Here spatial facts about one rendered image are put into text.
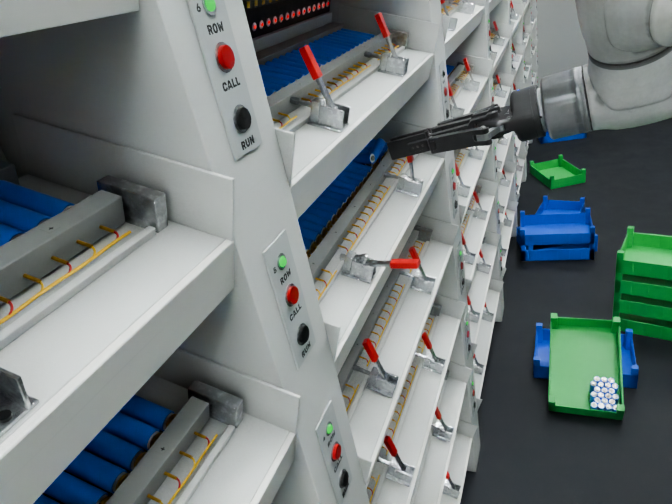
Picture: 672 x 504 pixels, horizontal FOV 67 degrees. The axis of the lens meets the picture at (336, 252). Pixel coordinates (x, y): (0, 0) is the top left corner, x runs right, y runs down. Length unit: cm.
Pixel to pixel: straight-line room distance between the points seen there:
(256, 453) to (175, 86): 30
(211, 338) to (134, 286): 13
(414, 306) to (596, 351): 101
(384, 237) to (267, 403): 36
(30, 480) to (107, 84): 24
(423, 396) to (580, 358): 89
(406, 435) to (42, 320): 75
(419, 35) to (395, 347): 55
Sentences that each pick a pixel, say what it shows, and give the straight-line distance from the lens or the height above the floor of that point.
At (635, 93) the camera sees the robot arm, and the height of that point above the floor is 109.
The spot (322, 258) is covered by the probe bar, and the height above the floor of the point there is 98.
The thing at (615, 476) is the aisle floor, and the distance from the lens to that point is 166.
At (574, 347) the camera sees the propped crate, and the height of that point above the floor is 10.
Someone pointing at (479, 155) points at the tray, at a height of 75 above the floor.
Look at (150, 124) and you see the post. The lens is 38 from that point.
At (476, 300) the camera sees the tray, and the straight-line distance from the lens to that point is 163.
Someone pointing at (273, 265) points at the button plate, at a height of 109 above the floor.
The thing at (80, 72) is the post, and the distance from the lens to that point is 41.
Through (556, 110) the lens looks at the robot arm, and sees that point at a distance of 77.
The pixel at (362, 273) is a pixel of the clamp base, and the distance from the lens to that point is 66.
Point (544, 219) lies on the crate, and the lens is 262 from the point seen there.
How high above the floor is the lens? 128
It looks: 27 degrees down
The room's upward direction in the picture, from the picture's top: 13 degrees counter-clockwise
